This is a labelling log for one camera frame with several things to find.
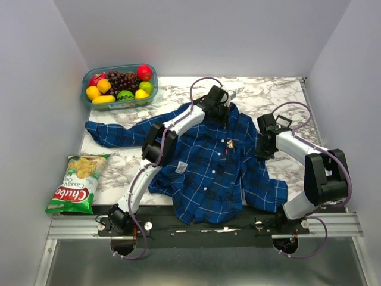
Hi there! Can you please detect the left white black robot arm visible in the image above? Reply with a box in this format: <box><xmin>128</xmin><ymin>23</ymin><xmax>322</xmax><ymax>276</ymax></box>
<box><xmin>108</xmin><ymin>86</ymin><xmax>236</xmax><ymax>235</ymax></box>

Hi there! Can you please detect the black front mounting rail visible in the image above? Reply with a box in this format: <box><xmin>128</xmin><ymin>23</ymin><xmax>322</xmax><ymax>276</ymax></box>
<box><xmin>93</xmin><ymin>205</ymin><xmax>309</xmax><ymax>249</ymax></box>

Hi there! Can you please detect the clear teal fruit container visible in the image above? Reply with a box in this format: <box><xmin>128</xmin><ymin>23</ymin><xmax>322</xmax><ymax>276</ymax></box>
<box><xmin>81</xmin><ymin>64</ymin><xmax>158</xmax><ymax>111</ymax></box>

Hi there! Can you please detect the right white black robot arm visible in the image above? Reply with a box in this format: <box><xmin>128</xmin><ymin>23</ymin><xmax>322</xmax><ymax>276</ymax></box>
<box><xmin>255</xmin><ymin>113</ymin><xmax>352</xmax><ymax>234</ymax></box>

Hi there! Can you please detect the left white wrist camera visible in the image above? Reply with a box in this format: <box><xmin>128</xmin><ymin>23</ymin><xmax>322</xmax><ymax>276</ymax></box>
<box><xmin>223</xmin><ymin>91</ymin><xmax>236</xmax><ymax>107</ymax></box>

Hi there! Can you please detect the yellow lemon left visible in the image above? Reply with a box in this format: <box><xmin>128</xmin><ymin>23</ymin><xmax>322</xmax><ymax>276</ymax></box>
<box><xmin>86</xmin><ymin>86</ymin><xmax>102</xmax><ymax>101</ymax></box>

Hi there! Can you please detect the yellow lemon right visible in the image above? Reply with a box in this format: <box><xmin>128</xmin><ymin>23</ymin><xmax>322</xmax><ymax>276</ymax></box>
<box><xmin>135</xmin><ymin>89</ymin><xmax>149</xmax><ymax>100</ymax></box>

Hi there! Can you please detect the green red snack bag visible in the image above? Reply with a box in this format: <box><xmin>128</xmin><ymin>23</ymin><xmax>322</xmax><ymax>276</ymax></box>
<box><xmin>45</xmin><ymin>154</ymin><xmax>109</xmax><ymax>214</ymax></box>

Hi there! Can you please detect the pink dragon fruit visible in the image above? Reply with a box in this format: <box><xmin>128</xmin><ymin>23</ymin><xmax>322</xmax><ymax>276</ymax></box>
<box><xmin>89</xmin><ymin>72</ymin><xmax>107</xmax><ymax>86</ymax></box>

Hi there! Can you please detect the yellow mango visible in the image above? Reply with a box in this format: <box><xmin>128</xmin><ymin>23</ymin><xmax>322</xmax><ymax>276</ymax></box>
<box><xmin>92</xmin><ymin>95</ymin><xmax>115</xmax><ymax>104</ymax></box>

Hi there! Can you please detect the purple grape bunch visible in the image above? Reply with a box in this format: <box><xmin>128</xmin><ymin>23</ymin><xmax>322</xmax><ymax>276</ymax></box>
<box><xmin>107</xmin><ymin>71</ymin><xmax>141</xmax><ymax>97</ymax></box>

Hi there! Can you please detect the purple cable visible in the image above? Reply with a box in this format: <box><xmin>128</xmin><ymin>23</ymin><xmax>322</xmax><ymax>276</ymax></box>
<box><xmin>271</xmin><ymin>101</ymin><xmax>354</xmax><ymax>214</ymax></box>
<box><xmin>114</xmin><ymin>76</ymin><xmax>224</xmax><ymax>260</ymax></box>
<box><xmin>276</xmin><ymin>216</ymin><xmax>329</xmax><ymax>259</ymax></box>

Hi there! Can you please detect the orange fruit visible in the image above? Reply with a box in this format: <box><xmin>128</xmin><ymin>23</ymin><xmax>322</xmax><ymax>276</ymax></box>
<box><xmin>96</xmin><ymin>79</ymin><xmax>111</xmax><ymax>94</ymax></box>

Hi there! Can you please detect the yellow lemon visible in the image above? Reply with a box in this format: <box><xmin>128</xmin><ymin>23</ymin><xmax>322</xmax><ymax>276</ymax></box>
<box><xmin>135</xmin><ymin>89</ymin><xmax>149</xmax><ymax>100</ymax></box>
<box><xmin>86</xmin><ymin>86</ymin><xmax>102</xmax><ymax>101</ymax></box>

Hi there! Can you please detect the red apple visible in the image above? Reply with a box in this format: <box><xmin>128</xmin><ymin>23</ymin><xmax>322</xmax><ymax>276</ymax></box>
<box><xmin>136</xmin><ymin>64</ymin><xmax>153</xmax><ymax>81</ymax></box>

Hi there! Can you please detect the blue plaid shirt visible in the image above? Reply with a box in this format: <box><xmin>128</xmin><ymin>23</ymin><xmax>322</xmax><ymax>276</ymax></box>
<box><xmin>85</xmin><ymin>102</ymin><xmax>289</xmax><ymax>225</ymax></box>

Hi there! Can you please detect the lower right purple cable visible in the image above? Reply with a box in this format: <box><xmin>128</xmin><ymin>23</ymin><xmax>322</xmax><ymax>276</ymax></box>
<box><xmin>276</xmin><ymin>216</ymin><xmax>329</xmax><ymax>259</ymax></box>

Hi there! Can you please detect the green lime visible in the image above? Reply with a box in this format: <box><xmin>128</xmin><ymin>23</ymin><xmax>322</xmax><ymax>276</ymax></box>
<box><xmin>139</xmin><ymin>81</ymin><xmax>154</xmax><ymax>95</ymax></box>

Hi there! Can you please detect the brooch box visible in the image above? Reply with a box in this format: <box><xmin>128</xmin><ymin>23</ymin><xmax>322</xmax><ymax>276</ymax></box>
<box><xmin>276</xmin><ymin>115</ymin><xmax>292</xmax><ymax>130</ymax></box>

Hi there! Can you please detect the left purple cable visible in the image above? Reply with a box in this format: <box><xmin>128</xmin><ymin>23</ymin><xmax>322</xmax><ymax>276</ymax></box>
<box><xmin>114</xmin><ymin>76</ymin><xmax>224</xmax><ymax>260</ymax></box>

